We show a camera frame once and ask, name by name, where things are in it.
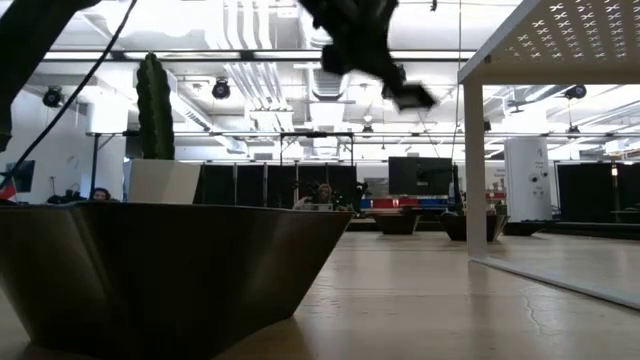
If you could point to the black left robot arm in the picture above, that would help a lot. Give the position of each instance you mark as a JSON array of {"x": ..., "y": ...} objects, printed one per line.
[{"x": 30, "y": 40}]

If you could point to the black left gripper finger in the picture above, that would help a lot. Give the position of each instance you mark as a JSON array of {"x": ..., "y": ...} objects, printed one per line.
[
  {"x": 336, "y": 60},
  {"x": 395, "y": 80}
]

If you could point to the green columnar cactus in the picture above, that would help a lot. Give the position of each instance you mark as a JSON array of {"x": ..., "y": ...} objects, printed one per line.
[{"x": 155, "y": 110}]

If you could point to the black aluminium table frame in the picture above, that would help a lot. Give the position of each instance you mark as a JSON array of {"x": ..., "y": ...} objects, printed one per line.
[{"x": 590, "y": 230}]

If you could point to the black partition wall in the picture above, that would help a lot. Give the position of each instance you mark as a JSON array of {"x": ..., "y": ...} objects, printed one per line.
[
  {"x": 585, "y": 192},
  {"x": 250, "y": 185}
]

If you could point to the black ceiling spotlight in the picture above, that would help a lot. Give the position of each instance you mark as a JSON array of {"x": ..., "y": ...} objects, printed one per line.
[
  {"x": 221, "y": 89},
  {"x": 575, "y": 91},
  {"x": 52, "y": 96}
]

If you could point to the black horizontal overhead beam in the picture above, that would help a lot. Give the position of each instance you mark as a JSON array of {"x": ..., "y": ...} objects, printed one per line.
[{"x": 200, "y": 55}]

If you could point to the black faceted mini plate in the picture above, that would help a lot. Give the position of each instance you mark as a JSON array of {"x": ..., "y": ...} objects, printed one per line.
[{"x": 175, "y": 275}]

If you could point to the silver ceiling ventilation duct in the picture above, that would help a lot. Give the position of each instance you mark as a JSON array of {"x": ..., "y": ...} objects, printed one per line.
[{"x": 327, "y": 85}]

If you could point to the black TV screen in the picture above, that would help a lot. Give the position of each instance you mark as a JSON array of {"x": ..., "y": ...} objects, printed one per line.
[{"x": 420, "y": 175}]

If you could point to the white perforated metal shelf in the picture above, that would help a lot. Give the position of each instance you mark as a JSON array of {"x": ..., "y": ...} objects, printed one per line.
[{"x": 550, "y": 40}]

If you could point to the red and blue banner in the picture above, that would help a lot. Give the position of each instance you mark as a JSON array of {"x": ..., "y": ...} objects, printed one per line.
[{"x": 405, "y": 203}]

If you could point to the dark computer monitor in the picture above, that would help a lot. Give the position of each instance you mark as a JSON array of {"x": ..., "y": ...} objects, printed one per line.
[{"x": 22, "y": 175}]

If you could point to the person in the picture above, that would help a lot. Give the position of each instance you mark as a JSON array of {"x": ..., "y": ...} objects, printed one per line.
[
  {"x": 325, "y": 192},
  {"x": 101, "y": 194}
]

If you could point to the black background rig frame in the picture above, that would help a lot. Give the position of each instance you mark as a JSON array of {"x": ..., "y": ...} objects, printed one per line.
[
  {"x": 315, "y": 134},
  {"x": 94, "y": 165}
]

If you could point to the white cylindrical column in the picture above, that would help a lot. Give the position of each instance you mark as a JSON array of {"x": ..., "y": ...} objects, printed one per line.
[{"x": 527, "y": 180}]

